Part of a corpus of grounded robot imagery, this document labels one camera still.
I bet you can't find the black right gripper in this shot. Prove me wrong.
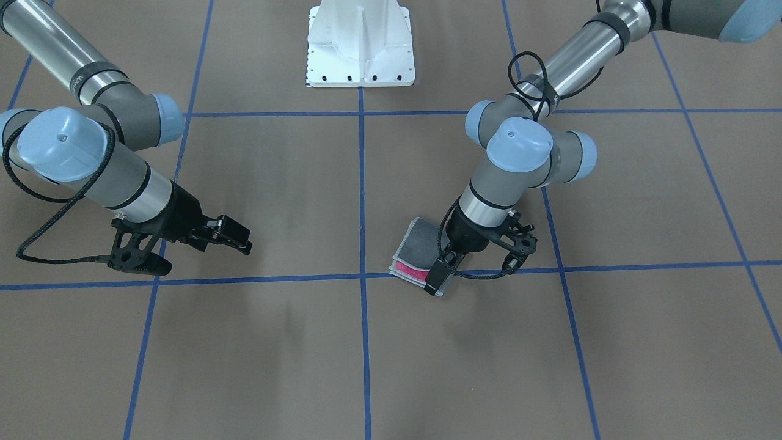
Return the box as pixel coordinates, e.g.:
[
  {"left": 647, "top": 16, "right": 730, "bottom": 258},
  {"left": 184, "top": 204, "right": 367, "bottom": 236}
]
[{"left": 153, "top": 183, "right": 252, "bottom": 254}]

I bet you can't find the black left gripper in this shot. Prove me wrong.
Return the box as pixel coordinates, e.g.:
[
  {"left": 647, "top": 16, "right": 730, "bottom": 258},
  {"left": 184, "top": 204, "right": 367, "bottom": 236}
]
[{"left": 424, "top": 211, "right": 492, "bottom": 292}]

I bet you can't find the pink and grey towel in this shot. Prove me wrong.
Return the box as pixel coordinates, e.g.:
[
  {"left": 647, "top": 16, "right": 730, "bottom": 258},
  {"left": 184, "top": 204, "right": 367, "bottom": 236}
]
[{"left": 389, "top": 217, "right": 450, "bottom": 288}]

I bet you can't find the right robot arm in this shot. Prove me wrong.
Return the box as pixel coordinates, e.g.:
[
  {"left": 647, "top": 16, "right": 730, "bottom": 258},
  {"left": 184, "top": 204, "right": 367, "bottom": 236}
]
[{"left": 2, "top": 1, "right": 252, "bottom": 263}]

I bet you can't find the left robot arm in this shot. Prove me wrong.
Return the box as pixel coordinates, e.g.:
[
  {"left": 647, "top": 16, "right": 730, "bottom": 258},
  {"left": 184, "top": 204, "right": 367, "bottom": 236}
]
[{"left": 423, "top": 1, "right": 780, "bottom": 296}]

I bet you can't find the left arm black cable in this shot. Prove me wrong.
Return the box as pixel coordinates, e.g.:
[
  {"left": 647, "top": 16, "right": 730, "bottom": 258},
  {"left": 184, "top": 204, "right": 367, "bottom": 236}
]
[{"left": 437, "top": 51, "right": 605, "bottom": 281}]

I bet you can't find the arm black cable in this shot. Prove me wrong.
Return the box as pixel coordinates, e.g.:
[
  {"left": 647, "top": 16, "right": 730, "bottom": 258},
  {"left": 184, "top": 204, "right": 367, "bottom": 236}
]
[
  {"left": 437, "top": 51, "right": 605, "bottom": 281},
  {"left": 0, "top": 122, "right": 117, "bottom": 265}
]

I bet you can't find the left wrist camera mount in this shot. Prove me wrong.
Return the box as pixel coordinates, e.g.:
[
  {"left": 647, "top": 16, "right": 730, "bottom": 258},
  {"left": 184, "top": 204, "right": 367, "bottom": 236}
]
[{"left": 488, "top": 210, "right": 538, "bottom": 275}]

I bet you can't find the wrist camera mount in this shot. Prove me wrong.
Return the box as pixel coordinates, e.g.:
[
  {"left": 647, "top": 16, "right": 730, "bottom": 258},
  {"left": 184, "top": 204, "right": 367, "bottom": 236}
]
[
  {"left": 488, "top": 210, "right": 538, "bottom": 275},
  {"left": 107, "top": 218, "right": 172, "bottom": 276}
]

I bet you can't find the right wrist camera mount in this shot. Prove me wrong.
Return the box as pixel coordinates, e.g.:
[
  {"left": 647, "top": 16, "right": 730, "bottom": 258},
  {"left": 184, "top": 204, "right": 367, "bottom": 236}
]
[{"left": 107, "top": 218, "right": 172, "bottom": 276}]

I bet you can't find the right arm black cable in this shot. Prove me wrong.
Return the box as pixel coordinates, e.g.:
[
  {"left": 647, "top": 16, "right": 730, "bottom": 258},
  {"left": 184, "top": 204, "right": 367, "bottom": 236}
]
[{"left": 0, "top": 122, "right": 117, "bottom": 265}]

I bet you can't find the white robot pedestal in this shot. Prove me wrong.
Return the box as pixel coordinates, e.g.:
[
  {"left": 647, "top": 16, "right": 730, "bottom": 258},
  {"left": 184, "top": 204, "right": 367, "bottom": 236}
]
[{"left": 305, "top": 1, "right": 415, "bottom": 87}]

